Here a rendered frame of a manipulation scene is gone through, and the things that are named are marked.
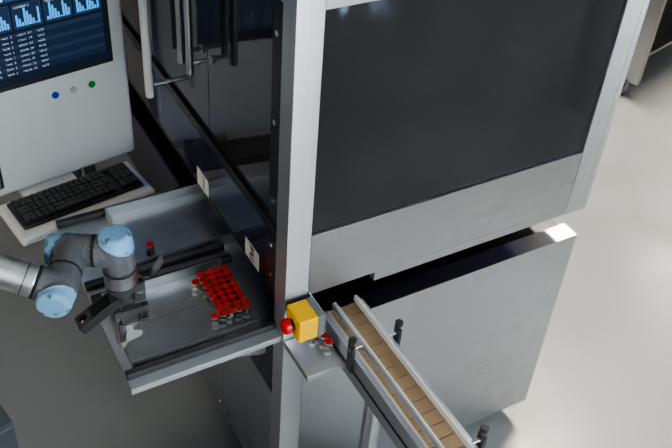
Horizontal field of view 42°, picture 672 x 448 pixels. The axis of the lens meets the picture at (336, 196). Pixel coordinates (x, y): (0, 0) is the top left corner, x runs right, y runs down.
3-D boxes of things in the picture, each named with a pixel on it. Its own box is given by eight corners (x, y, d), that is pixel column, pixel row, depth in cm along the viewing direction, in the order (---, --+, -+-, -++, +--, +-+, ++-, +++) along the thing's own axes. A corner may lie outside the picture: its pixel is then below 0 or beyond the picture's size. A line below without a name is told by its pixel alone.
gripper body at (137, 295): (151, 322, 210) (147, 286, 203) (116, 334, 206) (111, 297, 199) (140, 302, 215) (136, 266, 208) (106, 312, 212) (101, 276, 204)
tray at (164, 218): (212, 188, 273) (212, 179, 271) (246, 237, 256) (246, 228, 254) (105, 217, 259) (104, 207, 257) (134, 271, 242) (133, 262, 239)
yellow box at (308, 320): (310, 315, 222) (312, 295, 217) (324, 334, 217) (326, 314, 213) (284, 325, 219) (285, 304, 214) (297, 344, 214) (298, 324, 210)
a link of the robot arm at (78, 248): (36, 257, 188) (87, 259, 189) (49, 224, 197) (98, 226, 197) (41, 284, 193) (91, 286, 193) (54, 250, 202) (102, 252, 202)
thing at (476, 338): (275, 126, 459) (280, -31, 405) (520, 415, 321) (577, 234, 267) (87, 173, 418) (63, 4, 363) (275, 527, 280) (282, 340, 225)
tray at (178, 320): (221, 266, 245) (221, 257, 243) (260, 328, 228) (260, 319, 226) (102, 302, 232) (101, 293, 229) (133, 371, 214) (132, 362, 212)
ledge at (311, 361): (331, 329, 232) (331, 324, 231) (355, 363, 223) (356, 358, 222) (284, 346, 226) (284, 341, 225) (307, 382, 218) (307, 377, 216)
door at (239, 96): (212, 133, 238) (206, -77, 202) (281, 227, 210) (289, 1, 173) (210, 134, 238) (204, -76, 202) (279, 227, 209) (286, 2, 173)
